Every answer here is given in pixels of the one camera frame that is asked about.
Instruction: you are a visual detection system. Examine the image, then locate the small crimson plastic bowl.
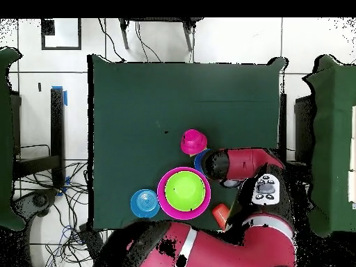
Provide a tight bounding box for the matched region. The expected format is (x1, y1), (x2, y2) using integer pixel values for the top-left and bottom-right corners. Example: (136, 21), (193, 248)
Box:
(179, 128), (209, 156)

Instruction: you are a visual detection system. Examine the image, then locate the dark blue plastic bowl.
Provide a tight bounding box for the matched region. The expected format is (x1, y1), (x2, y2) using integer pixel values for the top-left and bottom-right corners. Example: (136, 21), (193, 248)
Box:
(193, 148), (211, 175)

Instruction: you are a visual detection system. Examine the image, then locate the green plastic bowl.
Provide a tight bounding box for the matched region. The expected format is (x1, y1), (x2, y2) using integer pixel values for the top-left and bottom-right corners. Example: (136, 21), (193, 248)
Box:
(164, 170), (207, 211)

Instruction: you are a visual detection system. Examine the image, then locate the large pink plastic bowl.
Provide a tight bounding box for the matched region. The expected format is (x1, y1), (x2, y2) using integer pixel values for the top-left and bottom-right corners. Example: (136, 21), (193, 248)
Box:
(156, 165), (211, 220)

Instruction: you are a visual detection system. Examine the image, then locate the dark green tablecloth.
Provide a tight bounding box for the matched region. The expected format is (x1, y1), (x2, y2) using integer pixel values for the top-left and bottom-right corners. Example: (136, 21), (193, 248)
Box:
(87, 54), (287, 233)

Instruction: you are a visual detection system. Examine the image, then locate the light blue plastic bowl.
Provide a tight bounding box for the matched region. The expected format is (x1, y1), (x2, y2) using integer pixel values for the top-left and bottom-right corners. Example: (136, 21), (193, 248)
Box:
(129, 189), (161, 219)

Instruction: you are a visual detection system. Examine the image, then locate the orange plastic cup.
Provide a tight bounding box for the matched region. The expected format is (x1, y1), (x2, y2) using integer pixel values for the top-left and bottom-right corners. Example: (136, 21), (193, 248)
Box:
(211, 202), (231, 232)

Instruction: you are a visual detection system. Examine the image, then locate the blue tape strip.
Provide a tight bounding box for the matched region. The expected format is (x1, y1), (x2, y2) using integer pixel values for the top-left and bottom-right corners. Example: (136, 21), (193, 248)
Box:
(51, 85), (68, 106)

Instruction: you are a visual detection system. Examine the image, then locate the stand with metal legs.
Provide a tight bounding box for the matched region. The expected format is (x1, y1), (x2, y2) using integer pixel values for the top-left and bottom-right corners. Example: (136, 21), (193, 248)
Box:
(118, 17), (205, 53)

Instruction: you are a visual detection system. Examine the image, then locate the black power brick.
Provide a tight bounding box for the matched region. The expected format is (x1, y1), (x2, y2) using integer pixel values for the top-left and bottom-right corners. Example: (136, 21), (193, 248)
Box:
(78, 223), (104, 259)

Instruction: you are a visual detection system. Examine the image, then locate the green cloth covered side table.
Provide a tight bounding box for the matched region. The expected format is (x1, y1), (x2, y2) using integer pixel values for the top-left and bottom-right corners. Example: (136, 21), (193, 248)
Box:
(302, 54), (356, 237)
(0, 47), (26, 232)

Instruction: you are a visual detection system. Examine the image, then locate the thin black cable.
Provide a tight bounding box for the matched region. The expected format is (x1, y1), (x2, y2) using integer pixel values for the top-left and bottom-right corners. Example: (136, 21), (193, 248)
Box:
(135, 20), (163, 63)
(97, 17), (126, 62)

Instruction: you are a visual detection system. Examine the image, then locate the black metal post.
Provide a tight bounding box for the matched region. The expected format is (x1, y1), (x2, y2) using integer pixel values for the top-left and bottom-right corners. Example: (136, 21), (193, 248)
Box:
(278, 93), (288, 156)

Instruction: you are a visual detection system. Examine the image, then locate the tangled cable bundle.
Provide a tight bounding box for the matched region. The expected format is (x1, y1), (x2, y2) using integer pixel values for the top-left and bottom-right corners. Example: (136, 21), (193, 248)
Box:
(13, 159), (106, 267)

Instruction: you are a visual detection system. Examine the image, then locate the black metal frame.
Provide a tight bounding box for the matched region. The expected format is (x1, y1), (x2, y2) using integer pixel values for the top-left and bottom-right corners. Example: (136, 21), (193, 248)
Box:
(12, 87), (66, 190)

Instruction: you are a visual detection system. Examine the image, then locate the grey pedestal foot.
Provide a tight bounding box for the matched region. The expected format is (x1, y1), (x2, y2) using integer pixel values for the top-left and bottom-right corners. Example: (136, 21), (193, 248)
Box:
(12, 188), (59, 223)

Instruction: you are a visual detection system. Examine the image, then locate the black square floor frame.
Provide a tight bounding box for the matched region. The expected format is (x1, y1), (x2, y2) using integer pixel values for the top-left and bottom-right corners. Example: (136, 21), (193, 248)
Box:
(40, 18), (82, 51)

